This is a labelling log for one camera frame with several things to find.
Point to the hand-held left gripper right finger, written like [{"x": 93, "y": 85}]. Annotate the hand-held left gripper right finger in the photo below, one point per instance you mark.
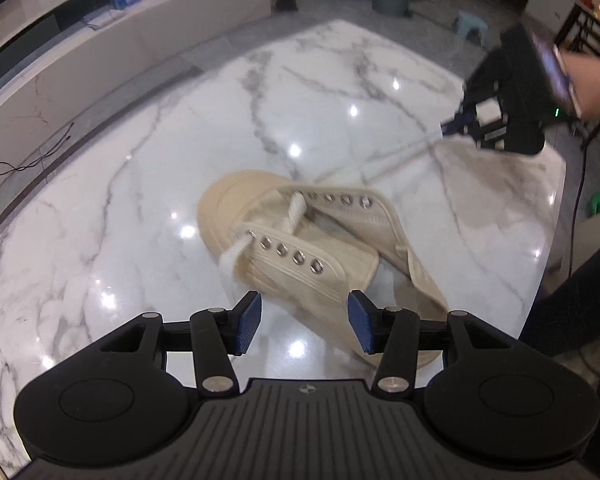
[{"x": 362, "y": 322}]

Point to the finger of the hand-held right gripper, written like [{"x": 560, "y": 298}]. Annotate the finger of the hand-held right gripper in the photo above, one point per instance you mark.
[
  {"x": 455, "y": 122},
  {"x": 490, "y": 135}
]

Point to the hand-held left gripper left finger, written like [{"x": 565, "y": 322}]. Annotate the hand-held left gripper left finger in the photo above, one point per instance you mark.
[{"x": 247, "y": 322}]

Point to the dark wooden shelf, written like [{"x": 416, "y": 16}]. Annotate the dark wooden shelf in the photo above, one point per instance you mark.
[{"x": 590, "y": 25}]

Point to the person's right forearm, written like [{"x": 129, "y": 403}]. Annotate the person's right forearm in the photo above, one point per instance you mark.
[{"x": 597, "y": 85}]

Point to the blue plastic stool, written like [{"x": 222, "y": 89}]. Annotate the blue plastic stool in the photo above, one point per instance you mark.
[{"x": 470, "y": 22}]

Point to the grey notebook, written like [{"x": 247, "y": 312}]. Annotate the grey notebook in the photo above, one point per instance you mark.
[{"x": 99, "y": 19}]

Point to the beige canvas shoe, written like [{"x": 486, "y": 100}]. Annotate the beige canvas shoe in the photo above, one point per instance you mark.
[{"x": 220, "y": 210}]

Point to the white marble TV cabinet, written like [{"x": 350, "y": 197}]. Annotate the white marble TV cabinet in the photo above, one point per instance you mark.
[{"x": 130, "y": 35}]

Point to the white shoelace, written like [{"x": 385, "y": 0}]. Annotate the white shoelace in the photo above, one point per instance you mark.
[{"x": 294, "y": 210}]

